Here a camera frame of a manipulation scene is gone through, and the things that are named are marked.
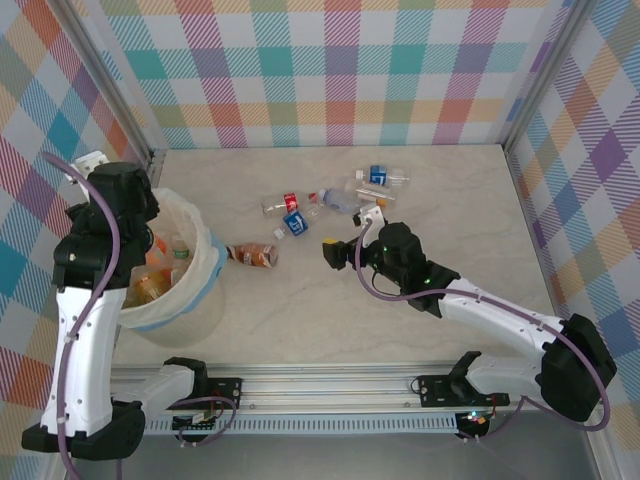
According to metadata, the slim clear bottle green cap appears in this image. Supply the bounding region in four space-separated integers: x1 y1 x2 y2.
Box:
171 232 192 281

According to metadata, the clear bottle pale blue label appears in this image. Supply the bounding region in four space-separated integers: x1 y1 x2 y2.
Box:
319 187 362 214

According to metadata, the tea bottle red label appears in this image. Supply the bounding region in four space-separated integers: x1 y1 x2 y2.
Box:
130 269 172 304

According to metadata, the clear bottle dark blue label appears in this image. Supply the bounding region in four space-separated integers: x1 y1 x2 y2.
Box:
272 209 321 240

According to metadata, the clear bottle tan cap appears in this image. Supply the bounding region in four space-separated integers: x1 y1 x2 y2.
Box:
355 184 400 208

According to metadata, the clear bottle red label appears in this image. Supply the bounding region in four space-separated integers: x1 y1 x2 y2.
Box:
261 191 321 220

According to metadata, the clear bottle blue white label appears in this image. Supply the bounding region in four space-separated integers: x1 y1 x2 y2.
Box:
354 164 411 189

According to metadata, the brown label bottle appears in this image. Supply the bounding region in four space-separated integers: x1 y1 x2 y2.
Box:
225 242 279 270

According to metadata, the white plastic bin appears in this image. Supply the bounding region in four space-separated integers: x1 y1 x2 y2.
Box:
117 186 227 350

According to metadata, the white bin liner blue trim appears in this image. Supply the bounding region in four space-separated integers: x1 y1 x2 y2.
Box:
118 186 225 332

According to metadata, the small circuit board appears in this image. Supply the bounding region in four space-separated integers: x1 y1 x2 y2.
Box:
458 409 492 432
171 412 220 434

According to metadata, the grey metal panel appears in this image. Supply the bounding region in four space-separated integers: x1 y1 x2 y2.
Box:
64 432 601 480

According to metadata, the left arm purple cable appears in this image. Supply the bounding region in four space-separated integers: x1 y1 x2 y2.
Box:
40 151 239 480

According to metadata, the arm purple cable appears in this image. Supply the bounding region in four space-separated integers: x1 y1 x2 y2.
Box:
352 219 612 444
40 151 239 480

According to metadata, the aluminium side rail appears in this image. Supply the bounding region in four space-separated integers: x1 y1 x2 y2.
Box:
143 148 167 190

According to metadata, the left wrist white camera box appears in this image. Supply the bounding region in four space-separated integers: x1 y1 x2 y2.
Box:
71 152 109 176

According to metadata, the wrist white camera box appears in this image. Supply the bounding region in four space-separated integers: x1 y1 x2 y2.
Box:
71 152 109 176
351 202 386 247

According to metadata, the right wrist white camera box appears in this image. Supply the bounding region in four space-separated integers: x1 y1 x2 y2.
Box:
351 202 386 247

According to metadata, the aluminium frame post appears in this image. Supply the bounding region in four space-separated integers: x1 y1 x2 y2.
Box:
501 0 599 151
59 0 169 166

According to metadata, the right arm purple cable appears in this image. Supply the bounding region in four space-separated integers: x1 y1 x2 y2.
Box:
352 219 612 444

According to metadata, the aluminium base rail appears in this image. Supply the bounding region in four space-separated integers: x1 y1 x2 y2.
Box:
110 360 607 416

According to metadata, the slotted grey cable duct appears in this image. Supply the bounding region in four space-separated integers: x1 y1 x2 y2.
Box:
142 417 461 436

